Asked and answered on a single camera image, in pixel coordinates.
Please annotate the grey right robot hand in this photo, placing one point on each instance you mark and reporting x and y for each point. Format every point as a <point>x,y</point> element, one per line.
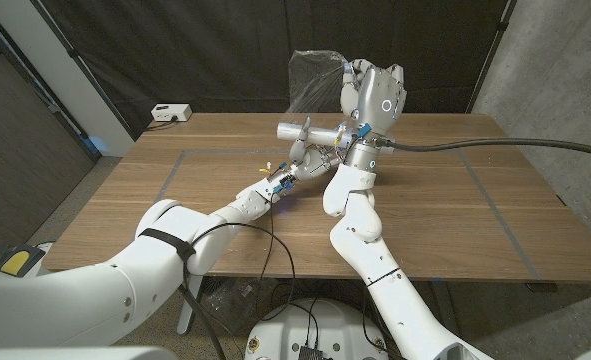
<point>377,100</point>

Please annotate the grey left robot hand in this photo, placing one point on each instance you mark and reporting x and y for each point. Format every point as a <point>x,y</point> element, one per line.
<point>312,160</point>

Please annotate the plastic wrap roll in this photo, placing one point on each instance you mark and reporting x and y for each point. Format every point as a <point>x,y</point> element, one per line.
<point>290,132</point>

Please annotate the clear plastic wrap film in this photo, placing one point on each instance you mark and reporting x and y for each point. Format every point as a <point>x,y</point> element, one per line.
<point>315,80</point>

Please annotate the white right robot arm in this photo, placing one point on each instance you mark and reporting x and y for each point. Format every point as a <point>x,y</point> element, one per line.
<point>375,260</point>

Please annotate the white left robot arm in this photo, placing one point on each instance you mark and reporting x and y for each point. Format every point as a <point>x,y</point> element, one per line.
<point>125,280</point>

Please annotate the black backdrop stand pole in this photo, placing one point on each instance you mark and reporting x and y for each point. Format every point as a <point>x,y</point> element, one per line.
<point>492,52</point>
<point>82,67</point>

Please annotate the white power box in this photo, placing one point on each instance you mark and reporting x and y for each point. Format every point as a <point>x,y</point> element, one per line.
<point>171,112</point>

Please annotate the clear plastic bag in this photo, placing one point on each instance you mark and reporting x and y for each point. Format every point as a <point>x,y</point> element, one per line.
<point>235,300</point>

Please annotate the grey tape outline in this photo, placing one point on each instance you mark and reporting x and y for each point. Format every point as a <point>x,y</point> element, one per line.
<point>495,215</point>

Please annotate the white robot torso base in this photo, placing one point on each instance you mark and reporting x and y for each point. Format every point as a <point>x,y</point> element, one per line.
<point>335,325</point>

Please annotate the black backdrop curtain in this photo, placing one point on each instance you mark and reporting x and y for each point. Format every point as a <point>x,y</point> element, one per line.
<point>175,50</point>

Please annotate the black electronics box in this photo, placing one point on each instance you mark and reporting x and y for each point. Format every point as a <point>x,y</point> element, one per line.
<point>311,353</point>

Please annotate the white table leg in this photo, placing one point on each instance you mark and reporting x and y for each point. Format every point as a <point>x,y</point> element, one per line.
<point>187,315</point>

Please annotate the yellow and black pads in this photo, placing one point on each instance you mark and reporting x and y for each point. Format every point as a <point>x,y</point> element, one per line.
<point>15,260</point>

